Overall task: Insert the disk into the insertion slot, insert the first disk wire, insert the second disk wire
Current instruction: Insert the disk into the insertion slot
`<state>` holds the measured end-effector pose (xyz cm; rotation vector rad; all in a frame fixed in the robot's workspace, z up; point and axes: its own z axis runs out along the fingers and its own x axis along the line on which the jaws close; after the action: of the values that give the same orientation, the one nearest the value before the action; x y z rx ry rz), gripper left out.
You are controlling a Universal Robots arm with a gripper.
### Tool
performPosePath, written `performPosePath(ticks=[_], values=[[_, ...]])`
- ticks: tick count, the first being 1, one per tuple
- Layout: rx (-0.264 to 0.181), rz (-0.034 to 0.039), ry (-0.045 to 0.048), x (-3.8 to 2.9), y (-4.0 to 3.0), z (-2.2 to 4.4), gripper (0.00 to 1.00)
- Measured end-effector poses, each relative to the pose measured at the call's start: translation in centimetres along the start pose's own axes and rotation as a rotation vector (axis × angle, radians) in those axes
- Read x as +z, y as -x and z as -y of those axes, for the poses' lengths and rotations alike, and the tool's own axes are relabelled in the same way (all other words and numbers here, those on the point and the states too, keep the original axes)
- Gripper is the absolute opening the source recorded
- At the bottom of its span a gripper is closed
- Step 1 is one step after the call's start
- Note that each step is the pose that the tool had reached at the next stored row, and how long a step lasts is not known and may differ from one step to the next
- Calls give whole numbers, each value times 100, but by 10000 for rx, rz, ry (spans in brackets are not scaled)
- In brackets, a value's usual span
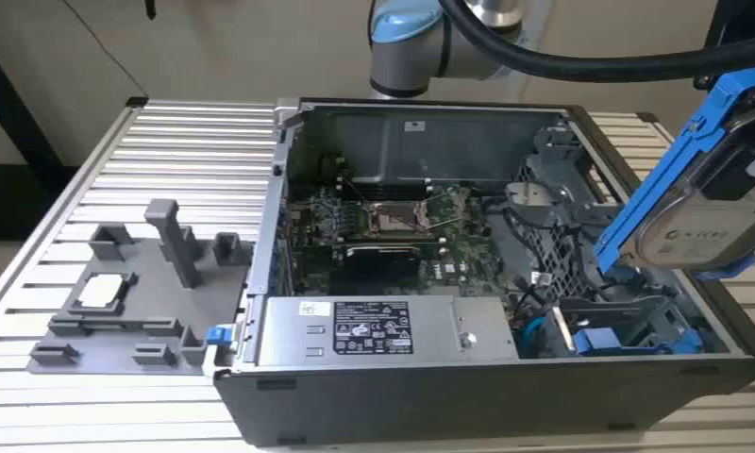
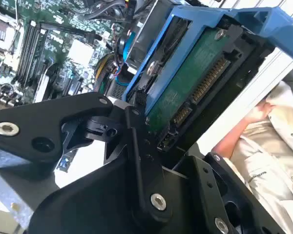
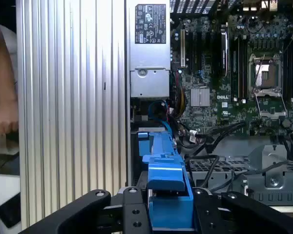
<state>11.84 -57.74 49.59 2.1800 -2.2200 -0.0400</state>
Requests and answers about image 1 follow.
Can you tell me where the hard disk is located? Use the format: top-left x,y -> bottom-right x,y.
592,65 -> 755,284

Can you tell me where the grey metal drive cage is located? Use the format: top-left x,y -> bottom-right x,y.
502,126 -> 643,303

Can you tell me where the green motherboard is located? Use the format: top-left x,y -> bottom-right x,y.
285,183 -> 518,298

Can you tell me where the CPU socket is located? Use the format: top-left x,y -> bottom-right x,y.
357,200 -> 446,236

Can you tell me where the black graphics card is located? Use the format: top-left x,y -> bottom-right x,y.
331,243 -> 447,285

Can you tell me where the black open PC case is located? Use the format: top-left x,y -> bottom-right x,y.
212,96 -> 755,447

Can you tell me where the silver power supply unit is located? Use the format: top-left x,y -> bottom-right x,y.
255,295 -> 522,367

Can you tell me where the grey parts rack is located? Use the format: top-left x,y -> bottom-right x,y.
28,197 -> 257,377

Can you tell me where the silver CPU chip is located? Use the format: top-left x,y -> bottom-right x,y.
77,274 -> 128,307

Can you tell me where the dark furniture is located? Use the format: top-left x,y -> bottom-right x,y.
0,27 -> 81,243

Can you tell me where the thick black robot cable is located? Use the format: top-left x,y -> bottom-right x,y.
438,0 -> 755,82

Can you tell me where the black disk wire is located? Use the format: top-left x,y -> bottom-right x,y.
500,207 -> 536,265

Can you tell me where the black wire white connector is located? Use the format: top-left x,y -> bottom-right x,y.
514,270 -> 554,290

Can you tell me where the blue plastic bay bracket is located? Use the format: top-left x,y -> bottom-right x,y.
571,325 -> 706,356

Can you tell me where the blue wire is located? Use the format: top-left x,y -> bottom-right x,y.
519,313 -> 548,353

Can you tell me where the thin black wall cable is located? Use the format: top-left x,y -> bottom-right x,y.
60,0 -> 149,99

